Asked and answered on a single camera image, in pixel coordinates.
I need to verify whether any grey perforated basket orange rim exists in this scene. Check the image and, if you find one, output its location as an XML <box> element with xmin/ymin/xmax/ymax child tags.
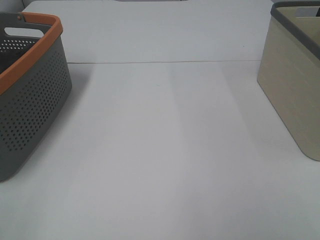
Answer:
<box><xmin>0</xmin><ymin>12</ymin><xmax>72</xmax><ymax>182</ymax></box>

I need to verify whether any beige basket grey rim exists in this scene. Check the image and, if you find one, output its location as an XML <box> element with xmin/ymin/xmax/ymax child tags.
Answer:
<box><xmin>257</xmin><ymin>0</ymin><xmax>320</xmax><ymax>161</ymax></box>

